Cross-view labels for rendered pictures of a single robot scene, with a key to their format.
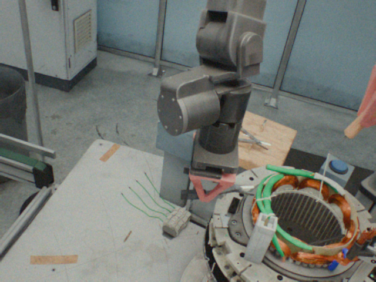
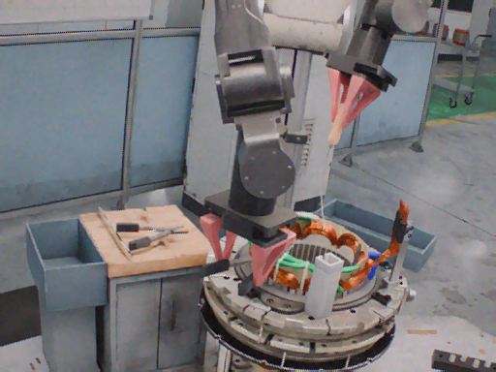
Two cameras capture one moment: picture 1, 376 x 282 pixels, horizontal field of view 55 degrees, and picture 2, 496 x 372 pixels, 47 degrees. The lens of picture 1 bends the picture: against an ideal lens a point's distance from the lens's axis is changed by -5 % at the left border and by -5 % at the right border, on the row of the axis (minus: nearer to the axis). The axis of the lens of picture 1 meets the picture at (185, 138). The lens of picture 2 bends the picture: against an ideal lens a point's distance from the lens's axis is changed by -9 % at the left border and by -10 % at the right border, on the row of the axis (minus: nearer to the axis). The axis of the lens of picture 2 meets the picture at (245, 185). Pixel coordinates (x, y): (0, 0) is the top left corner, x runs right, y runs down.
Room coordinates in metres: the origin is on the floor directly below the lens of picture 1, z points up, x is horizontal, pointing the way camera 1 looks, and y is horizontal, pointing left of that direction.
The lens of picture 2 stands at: (0.05, 0.51, 1.57)
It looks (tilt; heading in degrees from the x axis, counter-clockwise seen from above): 22 degrees down; 306
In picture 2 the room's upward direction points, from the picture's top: 8 degrees clockwise
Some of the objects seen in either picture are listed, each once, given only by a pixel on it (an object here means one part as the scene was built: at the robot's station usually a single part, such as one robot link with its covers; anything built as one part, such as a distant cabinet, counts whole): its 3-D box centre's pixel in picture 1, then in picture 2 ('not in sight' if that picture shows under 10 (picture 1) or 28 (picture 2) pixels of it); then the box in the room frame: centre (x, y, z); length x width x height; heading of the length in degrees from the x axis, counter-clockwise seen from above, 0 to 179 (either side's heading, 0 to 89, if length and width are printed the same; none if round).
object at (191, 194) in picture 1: (192, 194); (247, 284); (0.42, -0.03, 1.17); 0.04 x 0.01 x 0.02; 104
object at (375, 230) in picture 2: not in sight; (362, 283); (0.48, -0.55, 0.92); 0.25 x 0.11 x 0.28; 6
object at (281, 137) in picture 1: (248, 138); (144, 237); (0.74, -0.15, 1.05); 0.20 x 0.19 x 0.02; 68
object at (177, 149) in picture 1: (186, 154); (66, 309); (0.80, -0.01, 0.92); 0.17 x 0.11 x 0.28; 158
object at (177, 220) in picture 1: (177, 221); not in sight; (0.66, -0.01, 0.80); 0.10 x 0.05 x 0.04; 153
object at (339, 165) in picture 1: (339, 165); not in sight; (0.71, -0.38, 1.04); 0.04 x 0.04 x 0.01
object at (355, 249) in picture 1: (363, 245); (400, 226); (0.33, -0.27, 1.21); 0.04 x 0.04 x 0.03; 74
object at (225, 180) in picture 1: (210, 174); (255, 249); (0.43, -0.05, 1.21); 0.07 x 0.07 x 0.09; 1
